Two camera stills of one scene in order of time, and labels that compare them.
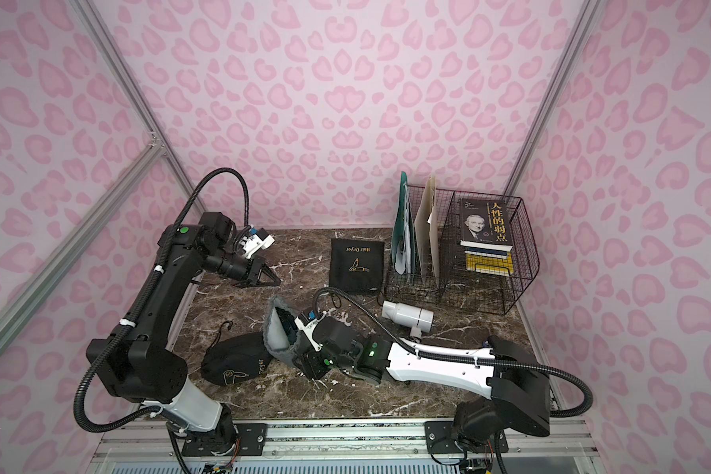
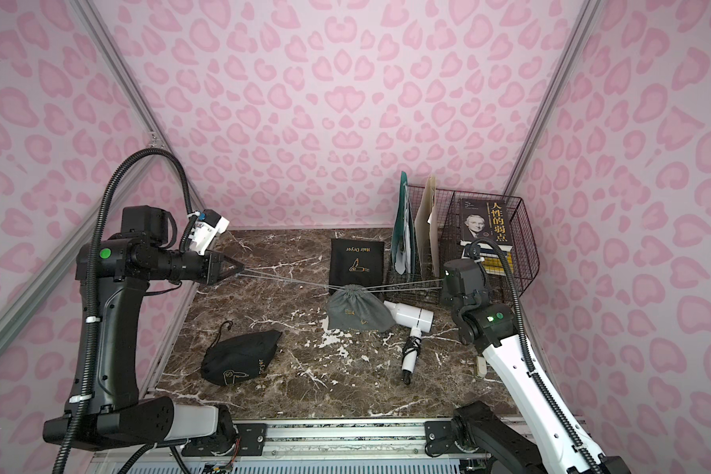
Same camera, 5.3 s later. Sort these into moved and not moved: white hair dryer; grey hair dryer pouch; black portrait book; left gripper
Moved: left gripper; grey hair dryer pouch
Not moved: black portrait book; white hair dryer
